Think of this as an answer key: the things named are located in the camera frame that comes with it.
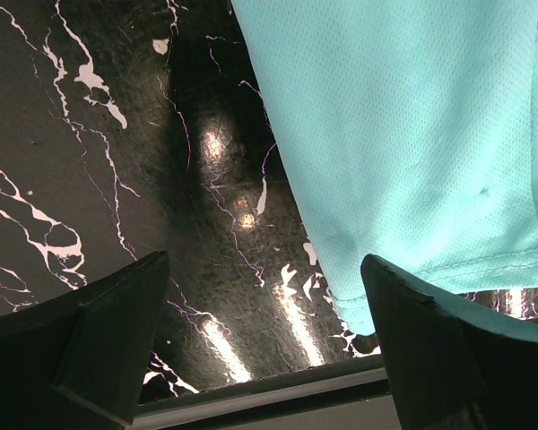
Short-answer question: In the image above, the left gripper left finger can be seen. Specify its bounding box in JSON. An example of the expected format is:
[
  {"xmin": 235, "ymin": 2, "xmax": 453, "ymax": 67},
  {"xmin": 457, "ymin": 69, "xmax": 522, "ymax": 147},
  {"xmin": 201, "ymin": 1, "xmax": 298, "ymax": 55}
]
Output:
[{"xmin": 0, "ymin": 251, "xmax": 170, "ymax": 429}]

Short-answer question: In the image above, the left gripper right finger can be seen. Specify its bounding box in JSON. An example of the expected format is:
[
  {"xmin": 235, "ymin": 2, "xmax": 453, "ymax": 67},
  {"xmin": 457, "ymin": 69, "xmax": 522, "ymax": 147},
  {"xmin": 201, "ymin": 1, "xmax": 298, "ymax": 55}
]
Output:
[{"xmin": 361, "ymin": 254, "xmax": 538, "ymax": 429}]

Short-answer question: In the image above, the teal t shirt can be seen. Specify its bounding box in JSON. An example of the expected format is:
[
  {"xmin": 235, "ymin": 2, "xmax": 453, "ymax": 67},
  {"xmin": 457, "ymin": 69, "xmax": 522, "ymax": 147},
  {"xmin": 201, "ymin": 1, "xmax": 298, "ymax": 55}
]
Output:
[{"xmin": 232, "ymin": 1, "xmax": 538, "ymax": 336}]

